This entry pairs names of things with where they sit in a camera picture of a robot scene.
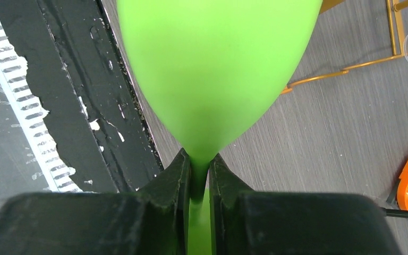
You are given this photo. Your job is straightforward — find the green wine glass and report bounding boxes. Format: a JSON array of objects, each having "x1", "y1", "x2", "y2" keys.
[{"x1": 117, "y1": 1, "x2": 322, "y2": 254}]

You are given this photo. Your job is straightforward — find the gold wire glass rack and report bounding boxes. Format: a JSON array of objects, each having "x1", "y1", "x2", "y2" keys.
[{"x1": 282, "y1": 1, "x2": 408, "y2": 94}]

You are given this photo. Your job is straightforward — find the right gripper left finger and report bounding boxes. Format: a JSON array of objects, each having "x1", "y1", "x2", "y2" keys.
[{"x1": 0, "y1": 149, "x2": 190, "y2": 254}]

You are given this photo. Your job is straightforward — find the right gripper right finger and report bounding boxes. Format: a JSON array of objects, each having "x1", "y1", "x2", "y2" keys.
[{"x1": 209, "y1": 156, "x2": 401, "y2": 254}]

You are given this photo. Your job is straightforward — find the grey toy baseplate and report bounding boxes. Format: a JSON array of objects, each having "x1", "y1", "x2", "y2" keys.
[{"x1": 386, "y1": 146, "x2": 408, "y2": 233}]

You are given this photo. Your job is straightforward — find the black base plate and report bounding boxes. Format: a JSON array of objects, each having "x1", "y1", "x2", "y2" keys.
[{"x1": 0, "y1": 1, "x2": 163, "y2": 192}]

